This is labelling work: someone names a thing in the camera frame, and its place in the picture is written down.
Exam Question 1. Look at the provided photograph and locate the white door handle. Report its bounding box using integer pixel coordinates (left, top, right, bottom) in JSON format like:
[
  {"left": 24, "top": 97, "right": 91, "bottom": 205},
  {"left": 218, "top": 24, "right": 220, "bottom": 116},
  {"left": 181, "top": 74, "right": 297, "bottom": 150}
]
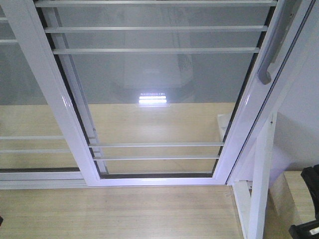
[{"left": 257, "top": 0, "right": 296, "bottom": 85}]

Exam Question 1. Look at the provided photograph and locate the light wooden box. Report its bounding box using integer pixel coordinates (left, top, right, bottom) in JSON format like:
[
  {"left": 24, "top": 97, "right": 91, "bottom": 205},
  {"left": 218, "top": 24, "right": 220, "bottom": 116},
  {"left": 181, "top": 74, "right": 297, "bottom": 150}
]
[{"left": 270, "top": 171, "right": 315, "bottom": 239}]

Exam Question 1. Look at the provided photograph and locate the white framed sliding glass door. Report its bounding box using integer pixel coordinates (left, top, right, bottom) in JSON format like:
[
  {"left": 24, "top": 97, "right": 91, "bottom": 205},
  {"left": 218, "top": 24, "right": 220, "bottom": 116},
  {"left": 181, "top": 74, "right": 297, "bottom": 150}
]
[{"left": 0, "top": 0, "right": 310, "bottom": 187}]

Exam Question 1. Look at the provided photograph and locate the white triangular support bracket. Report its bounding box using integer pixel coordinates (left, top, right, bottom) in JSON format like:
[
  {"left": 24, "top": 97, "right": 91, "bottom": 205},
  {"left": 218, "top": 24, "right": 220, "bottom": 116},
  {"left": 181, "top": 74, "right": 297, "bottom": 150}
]
[{"left": 232, "top": 112, "right": 277, "bottom": 239}]

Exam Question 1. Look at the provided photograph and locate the white door frame post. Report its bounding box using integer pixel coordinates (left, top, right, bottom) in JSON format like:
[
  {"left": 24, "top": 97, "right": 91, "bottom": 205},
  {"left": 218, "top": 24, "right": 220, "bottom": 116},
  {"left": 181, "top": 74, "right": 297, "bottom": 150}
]
[{"left": 214, "top": 0, "right": 319, "bottom": 185}]

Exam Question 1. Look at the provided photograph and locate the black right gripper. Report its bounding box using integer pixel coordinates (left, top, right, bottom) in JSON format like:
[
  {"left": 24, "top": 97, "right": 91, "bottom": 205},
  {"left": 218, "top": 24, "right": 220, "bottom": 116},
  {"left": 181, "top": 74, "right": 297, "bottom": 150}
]
[{"left": 289, "top": 165, "right": 319, "bottom": 239}]

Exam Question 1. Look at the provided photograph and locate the light wooden base platform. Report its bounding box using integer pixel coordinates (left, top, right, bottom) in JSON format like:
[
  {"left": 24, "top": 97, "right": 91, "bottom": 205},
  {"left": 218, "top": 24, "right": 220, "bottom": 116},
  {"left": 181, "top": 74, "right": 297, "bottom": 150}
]
[{"left": 0, "top": 102, "right": 250, "bottom": 239}]

